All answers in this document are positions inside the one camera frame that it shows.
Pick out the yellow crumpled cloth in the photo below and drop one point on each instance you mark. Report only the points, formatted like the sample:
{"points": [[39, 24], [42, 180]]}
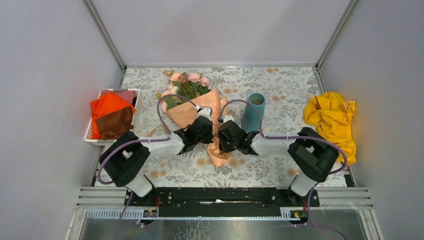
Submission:
{"points": [[332, 116]]}

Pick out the brown cloth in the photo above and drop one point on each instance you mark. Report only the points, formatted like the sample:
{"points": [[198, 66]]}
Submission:
{"points": [[113, 125]]}

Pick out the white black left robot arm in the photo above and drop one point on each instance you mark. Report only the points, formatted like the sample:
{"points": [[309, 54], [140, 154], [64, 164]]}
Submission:
{"points": [[121, 164]]}

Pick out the floral patterned table mat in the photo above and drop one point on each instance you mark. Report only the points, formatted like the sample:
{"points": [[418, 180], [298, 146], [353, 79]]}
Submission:
{"points": [[287, 90]]}

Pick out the pink cloth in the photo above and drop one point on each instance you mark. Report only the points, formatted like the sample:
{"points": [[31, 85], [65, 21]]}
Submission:
{"points": [[128, 95]]}

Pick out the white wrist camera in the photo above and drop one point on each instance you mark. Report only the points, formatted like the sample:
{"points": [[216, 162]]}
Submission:
{"points": [[226, 118], [204, 112]]}

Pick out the aluminium frame rail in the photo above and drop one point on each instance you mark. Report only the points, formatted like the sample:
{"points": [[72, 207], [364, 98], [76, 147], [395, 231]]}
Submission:
{"points": [[92, 10]]}

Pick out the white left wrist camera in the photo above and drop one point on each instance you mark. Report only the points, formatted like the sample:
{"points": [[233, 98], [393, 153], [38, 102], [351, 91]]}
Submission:
{"points": [[204, 112]]}

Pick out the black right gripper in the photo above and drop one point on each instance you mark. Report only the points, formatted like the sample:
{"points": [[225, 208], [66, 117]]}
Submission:
{"points": [[222, 147]]}

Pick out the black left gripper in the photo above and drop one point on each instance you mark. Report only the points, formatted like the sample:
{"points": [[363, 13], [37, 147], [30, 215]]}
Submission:
{"points": [[209, 140]]}

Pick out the teal cylindrical vase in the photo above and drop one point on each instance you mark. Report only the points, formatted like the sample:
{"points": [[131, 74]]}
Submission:
{"points": [[254, 112]]}

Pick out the brown paper ribbon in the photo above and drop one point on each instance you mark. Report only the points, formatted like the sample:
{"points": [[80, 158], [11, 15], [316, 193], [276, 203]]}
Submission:
{"points": [[161, 127]]}

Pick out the orange cloth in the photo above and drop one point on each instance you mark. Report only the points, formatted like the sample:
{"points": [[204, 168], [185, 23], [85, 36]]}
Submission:
{"points": [[104, 105]]}

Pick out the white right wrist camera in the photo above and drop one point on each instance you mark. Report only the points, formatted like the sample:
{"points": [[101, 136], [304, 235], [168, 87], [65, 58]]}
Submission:
{"points": [[226, 118]]}

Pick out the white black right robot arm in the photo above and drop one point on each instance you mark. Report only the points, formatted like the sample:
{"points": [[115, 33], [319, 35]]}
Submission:
{"points": [[314, 155]]}

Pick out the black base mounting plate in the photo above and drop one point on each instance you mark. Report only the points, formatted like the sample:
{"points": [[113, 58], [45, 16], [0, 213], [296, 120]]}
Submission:
{"points": [[186, 202]]}

